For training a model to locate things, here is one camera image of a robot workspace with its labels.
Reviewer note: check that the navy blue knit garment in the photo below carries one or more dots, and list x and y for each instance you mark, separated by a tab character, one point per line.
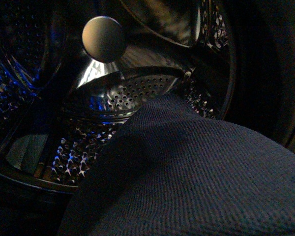
169	172

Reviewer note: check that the grey front-load washing machine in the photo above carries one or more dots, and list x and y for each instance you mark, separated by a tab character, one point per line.
72	72

